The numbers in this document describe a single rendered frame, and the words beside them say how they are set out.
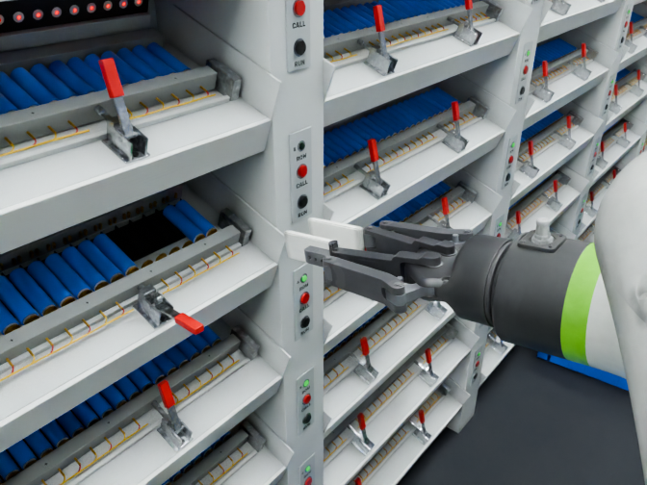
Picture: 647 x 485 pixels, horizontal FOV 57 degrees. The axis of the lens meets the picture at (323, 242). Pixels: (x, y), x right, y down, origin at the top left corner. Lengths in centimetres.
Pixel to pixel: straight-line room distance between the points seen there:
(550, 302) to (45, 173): 44
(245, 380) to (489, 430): 109
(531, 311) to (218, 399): 53
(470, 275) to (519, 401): 150
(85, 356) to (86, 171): 20
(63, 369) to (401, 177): 63
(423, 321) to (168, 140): 84
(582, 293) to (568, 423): 151
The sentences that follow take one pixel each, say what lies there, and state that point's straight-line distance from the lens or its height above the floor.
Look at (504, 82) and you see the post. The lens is 133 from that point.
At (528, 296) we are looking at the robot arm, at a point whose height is 107.
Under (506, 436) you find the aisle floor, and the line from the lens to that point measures 186.
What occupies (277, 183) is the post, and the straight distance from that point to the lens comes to 75.
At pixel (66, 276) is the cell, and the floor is 96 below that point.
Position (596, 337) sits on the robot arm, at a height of 106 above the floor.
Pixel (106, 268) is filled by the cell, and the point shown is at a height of 95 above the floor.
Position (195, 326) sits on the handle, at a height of 93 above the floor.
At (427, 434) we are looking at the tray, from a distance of 164.
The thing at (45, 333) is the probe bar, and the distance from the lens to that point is 67.
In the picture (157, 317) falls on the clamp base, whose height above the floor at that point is 92.
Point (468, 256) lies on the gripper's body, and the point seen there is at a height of 107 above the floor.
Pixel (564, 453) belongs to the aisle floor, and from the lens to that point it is 187.
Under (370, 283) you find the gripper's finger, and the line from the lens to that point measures 52.
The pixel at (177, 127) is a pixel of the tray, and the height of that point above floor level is 111.
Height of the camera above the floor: 132
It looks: 29 degrees down
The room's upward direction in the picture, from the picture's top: straight up
